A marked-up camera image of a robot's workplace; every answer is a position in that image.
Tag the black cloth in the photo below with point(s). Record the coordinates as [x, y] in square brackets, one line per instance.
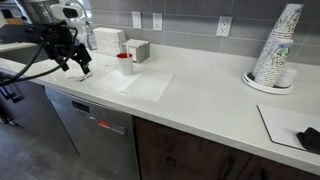
[311, 140]

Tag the clear plastic water bottle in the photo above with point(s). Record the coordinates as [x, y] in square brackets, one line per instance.
[90, 38]

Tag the grey napkin dispenser box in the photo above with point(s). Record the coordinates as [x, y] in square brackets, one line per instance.
[142, 50]

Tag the white wall outlet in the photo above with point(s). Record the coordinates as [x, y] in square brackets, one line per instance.
[157, 21]
[224, 26]

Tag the stainless steel dishwasher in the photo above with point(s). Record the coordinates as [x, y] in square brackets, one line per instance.
[96, 140]

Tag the white light switch plate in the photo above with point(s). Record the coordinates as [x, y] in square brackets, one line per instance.
[136, 20]

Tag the small white lid stack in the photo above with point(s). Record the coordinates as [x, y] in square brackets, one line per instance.
[287, 78]

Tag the short printed paper cup stack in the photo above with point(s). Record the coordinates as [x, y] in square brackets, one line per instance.
[275, 65]

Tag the small folded white napkin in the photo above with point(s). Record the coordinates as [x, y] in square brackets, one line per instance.
[71, 74]

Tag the dark grey cabinet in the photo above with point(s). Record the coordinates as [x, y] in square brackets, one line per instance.
[33, 113]

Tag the dark wood cabinet door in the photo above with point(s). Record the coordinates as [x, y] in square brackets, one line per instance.
[286, 171]
[180, 153]

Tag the wooden cutting board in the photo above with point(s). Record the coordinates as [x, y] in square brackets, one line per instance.
[15, 21]

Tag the dark kitchen sink basin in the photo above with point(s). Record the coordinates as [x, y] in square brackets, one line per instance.
[20, 55]

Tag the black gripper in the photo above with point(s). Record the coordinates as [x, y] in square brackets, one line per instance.
[68, 46]

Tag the tall printed paper cup stack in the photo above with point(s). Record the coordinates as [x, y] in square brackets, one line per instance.
[286, 23]

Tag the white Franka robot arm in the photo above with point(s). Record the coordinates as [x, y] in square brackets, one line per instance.
[36, 10]

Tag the white mat black edge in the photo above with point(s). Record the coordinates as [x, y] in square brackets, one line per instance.
[280, 123]

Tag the white round tray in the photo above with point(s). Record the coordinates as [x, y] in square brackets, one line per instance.
[253, 83]

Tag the white mug red inside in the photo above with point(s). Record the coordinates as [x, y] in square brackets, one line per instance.
[125, 65]

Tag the white paper towel sheet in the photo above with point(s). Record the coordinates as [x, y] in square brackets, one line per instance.
[146, 86]

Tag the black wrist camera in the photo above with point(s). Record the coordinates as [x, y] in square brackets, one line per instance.
[20, 33]

